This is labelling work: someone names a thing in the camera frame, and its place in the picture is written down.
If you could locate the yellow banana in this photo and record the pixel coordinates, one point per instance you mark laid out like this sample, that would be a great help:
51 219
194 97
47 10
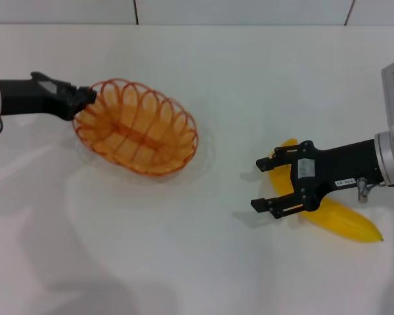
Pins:
280 182

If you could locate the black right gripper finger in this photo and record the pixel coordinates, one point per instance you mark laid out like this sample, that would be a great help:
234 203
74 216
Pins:
259 205
264 164

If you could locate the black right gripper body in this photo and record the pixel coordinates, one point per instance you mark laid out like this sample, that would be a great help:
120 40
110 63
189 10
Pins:
344 164

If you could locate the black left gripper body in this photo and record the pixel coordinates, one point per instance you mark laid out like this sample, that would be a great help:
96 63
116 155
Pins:
26 96

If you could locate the orange woven plastic basket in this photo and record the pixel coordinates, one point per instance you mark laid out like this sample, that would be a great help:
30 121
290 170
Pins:
134 134

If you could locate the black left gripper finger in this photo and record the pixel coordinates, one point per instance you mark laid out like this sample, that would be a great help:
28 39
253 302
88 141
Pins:
87 94
79 107

